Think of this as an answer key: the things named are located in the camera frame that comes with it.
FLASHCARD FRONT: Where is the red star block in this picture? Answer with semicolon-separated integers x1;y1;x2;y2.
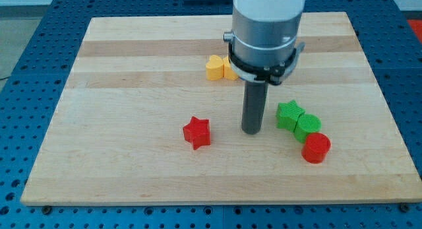
183;116;211;150

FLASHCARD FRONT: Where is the red cylinder block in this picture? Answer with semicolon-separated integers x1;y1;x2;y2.
301;133;331;164

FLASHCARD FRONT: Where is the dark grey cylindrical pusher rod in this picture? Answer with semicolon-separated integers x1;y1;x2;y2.
241;82;268;135

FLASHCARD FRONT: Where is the yellow heart block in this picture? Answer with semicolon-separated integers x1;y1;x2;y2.
205;55;224;81

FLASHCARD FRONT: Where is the wooden board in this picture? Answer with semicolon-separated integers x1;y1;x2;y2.
21;12;421;206

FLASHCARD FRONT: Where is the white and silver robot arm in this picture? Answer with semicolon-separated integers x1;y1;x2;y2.
224;0;306;135

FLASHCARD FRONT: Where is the green cylinder block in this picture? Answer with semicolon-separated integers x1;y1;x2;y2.
293;114;322;143

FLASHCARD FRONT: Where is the yellow block behind arm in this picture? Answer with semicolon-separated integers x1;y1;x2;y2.
223;56;239;81

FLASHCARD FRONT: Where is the green star block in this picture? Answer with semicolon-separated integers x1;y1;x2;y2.
276;100;305;132

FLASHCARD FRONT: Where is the black clamp ring mount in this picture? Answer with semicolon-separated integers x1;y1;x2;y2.
228;42;305;86

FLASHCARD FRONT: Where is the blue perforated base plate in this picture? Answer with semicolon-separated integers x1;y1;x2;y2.
1;0;421;228

